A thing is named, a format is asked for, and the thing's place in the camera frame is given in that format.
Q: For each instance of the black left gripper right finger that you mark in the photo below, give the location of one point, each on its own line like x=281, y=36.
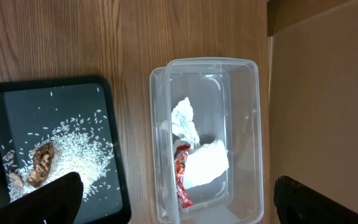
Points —
x=299, y=204

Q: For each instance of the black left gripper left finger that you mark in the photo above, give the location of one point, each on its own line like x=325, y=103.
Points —
x=56, y=202

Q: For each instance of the white napkin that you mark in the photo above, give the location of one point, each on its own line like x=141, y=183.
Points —
x=205, y=164

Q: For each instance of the red snack wrapper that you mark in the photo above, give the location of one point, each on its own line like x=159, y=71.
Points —
x=180, y=158

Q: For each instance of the black food waste tray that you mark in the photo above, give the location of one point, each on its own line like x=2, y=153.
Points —
x=115, y=209

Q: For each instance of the brown food scrap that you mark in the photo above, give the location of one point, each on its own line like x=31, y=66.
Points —
x=42, y=161

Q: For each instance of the pile of white rice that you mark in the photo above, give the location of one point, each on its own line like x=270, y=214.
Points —
x=75, y=120

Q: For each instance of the clear plastic bin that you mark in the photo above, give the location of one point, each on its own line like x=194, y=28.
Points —
x=224, y=94

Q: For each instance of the white crumpled tissue in bin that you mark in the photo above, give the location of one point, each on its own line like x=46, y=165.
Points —
x=183, y=126

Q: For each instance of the cardboard box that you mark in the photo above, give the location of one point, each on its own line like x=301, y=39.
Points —
x=313, y=104

